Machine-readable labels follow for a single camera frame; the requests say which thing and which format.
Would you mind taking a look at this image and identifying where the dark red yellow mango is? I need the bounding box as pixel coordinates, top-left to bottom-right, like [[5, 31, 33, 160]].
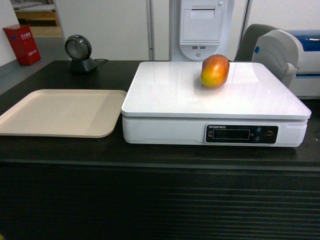
[[200, 54, 230, 88]]

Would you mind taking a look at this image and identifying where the white digital checkout scale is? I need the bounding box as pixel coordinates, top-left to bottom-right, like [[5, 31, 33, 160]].
[[121, 62, 312, 147]]

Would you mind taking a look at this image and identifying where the black checkout counter cabinet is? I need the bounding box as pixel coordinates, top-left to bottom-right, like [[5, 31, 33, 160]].
[[0, 59, 320, 240]]

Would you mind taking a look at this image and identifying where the beige plastic tray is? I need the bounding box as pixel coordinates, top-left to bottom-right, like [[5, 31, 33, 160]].
[[0, 89, 127, 138]]

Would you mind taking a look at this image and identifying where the white receipt printer kiosk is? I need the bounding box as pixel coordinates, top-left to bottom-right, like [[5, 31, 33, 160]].
[[169, 0, 249, 62]]

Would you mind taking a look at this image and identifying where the black barcode scanner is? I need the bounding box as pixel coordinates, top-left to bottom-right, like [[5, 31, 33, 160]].
[[64, 34, 98, 74]]

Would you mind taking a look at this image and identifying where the white blue label printer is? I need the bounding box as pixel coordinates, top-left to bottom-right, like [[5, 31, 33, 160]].
[[252, 30, 320, 99]]

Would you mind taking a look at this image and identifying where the red fire extinguisher box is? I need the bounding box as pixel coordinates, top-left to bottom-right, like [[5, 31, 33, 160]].
[[3, 24, 41, 66]]

